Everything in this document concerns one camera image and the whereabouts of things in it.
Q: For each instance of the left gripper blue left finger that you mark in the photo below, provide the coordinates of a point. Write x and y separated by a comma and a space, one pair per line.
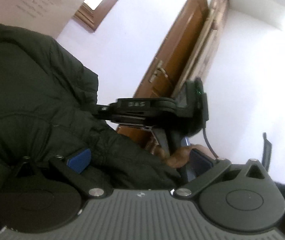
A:
79, 161

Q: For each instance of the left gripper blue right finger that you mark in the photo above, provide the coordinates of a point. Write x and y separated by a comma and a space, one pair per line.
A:
199, 163

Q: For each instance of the black puffer jacket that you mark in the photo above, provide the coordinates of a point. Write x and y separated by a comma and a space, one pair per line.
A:
46, 102

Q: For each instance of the person's right hand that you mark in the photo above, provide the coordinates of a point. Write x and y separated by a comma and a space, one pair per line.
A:
181, 156

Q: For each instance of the brown wooden door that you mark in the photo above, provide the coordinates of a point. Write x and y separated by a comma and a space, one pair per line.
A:
188, 49

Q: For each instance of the brass door handle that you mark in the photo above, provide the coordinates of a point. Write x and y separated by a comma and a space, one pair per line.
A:
159, 70

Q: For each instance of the brown wooden window frame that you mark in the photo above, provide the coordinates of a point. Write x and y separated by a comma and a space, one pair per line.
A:
92, 12

